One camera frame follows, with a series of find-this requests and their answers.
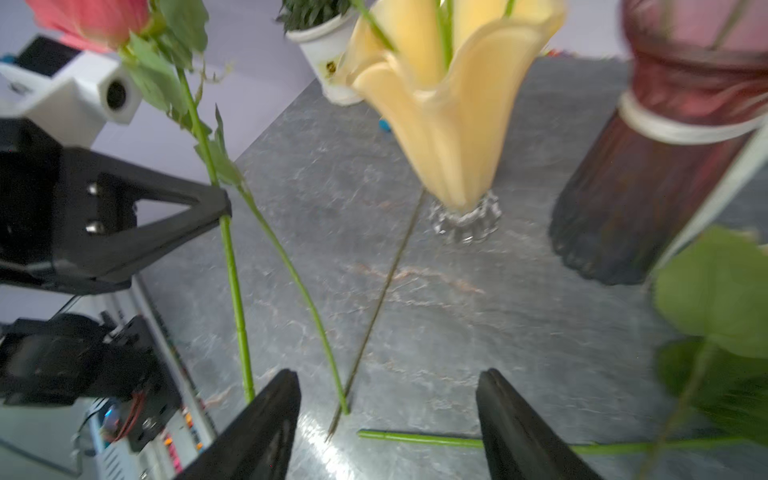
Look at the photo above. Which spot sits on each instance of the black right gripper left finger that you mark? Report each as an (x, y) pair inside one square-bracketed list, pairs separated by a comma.
[(258, 443)]

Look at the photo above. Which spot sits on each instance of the yellow ruffled glass vase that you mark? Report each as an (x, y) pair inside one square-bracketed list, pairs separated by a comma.
[(444, 75)]

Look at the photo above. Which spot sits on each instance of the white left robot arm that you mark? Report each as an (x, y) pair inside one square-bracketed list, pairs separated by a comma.
[(78, 222)]

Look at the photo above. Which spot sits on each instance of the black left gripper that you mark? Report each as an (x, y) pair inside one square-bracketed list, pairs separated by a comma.
[(78, 222)]

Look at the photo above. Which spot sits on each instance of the cream sunflower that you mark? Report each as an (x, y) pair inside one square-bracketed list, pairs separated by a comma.
[(714, 292)]

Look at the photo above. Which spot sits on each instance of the blue yellow toy rake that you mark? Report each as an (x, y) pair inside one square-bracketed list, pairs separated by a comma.
[(384, 125)]

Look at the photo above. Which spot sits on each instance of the dark red glass vase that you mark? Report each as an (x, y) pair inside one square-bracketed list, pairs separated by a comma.
[(687, 133)]

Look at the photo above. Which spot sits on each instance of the potted green plant white pot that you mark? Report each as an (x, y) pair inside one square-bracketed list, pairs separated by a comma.
[(321, 30)]

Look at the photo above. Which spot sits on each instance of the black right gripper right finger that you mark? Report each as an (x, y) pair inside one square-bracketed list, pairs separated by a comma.
[(518, 443)]

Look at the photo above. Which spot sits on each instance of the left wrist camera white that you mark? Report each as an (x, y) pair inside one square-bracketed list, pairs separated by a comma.
[(69, 93)]

